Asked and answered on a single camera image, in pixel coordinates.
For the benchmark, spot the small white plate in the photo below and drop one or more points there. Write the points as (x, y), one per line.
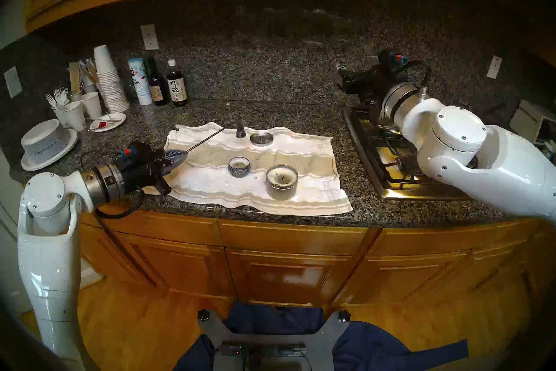
(112, 124)

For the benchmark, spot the wooden base cabinet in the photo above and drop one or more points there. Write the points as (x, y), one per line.
(295, 274)

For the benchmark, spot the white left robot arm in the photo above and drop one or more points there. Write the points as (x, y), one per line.
(47, 266)

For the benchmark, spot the grey bowl stack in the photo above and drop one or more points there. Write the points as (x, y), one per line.
(42, 138)

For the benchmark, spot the tan wooden stick bundle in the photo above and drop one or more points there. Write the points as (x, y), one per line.
(88, 72)
(74, 76)

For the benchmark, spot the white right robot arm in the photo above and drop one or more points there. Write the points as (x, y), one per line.
(512, 174)

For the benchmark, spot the small dark glass bottle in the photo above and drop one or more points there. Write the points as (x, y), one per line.
(157, 92)

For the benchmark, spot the white box appliance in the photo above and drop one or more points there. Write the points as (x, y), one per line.
(527, 122)

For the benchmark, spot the black round knob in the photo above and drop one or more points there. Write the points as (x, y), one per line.
(344, 316)
(203, 315)

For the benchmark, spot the black metal candle snuffer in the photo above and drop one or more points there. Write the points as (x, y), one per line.
(240, 133)

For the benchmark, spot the paper cup holding sticks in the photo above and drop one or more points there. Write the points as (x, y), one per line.
(75, 96)
(90, 89)

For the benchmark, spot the white capped soy sauce bottle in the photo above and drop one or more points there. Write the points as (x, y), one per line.
(177, 91)

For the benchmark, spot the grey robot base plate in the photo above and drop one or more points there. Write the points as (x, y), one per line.
(325, 344)

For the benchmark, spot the white plastic fork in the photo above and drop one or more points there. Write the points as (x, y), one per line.
(61, 96)
(51, 101)

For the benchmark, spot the silver tin candle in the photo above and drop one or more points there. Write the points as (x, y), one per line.
(282, 189)

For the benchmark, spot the stainless gas cooktop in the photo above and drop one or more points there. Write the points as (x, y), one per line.
(378, 184)

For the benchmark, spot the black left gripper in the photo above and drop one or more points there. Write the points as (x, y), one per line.
(139, 166)

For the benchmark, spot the dark blue cloth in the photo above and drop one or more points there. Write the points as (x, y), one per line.
(382, 348)

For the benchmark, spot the white beige striped towel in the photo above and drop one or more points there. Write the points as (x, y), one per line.
(304, 196)

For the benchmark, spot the white blue cup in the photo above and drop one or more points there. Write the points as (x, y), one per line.
(550, 152)

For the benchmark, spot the patterned bowl candle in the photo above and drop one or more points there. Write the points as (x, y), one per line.
(239, 170)

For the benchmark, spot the white wall outlet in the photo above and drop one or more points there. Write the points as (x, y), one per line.
(150, 37)
(494, 67)
(13, 82)

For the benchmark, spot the white salt canister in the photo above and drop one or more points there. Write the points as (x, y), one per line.
(141, 85)

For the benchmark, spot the white paper cup stack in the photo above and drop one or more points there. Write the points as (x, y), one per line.
(112, 85)

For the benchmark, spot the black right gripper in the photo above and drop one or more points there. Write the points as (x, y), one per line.
(382, 76)

